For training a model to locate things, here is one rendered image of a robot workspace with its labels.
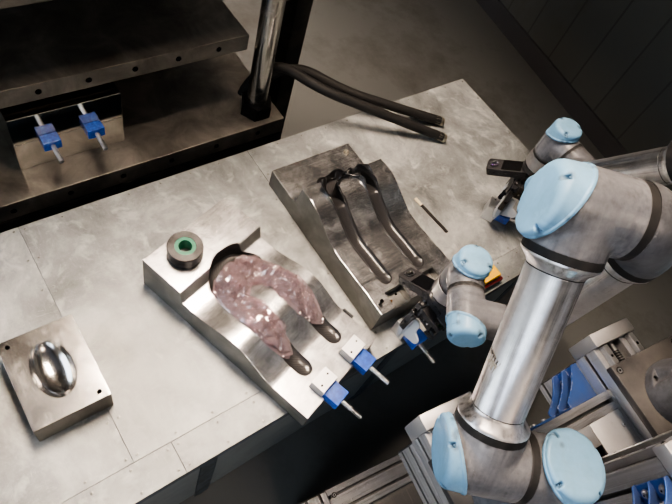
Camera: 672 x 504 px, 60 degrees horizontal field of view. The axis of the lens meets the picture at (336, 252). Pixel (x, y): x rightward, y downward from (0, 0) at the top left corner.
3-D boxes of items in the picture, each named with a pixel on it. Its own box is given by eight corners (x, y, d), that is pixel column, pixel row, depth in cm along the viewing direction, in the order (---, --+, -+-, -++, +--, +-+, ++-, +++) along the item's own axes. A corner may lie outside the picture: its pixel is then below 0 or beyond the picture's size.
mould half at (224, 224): (369, 347, 144) (383, 329, 135) (302, 426, 130) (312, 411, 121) (221, 222, 153) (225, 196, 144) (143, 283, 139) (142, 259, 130)
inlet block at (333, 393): (364, 413, 132) (371, 405, 128) (351, 429, 129) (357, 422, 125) (320, 374, 134) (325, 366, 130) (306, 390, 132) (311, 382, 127)
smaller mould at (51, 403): (114, 404, 123) (111, 393, 117) (39, 442, 116) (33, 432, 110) (75, 327, 130) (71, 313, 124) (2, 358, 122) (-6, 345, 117)
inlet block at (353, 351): (390, 379, 138) (398, 371, 134) (378, 394, 135) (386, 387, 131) (348, 343, 140) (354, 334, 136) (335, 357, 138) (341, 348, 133)
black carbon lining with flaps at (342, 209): (424, 267, 153) (438, 247, 145) (377, 292, 145) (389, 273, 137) (350, 170, 164) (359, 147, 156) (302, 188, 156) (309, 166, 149)
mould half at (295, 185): (445, 288, 159) (466, 263, 148) (370, 330, 147) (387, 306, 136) (343, 156, 175) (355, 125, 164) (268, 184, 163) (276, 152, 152)
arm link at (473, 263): (458, 272, 112) (459, 236, 117) (437, 298, 121) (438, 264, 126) (497, 281, 113) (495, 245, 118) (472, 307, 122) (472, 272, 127)
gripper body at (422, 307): (428, 342, 134) (449, 319, 125) (405, 312, 137) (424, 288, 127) (451, 326, 138) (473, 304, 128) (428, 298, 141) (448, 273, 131)
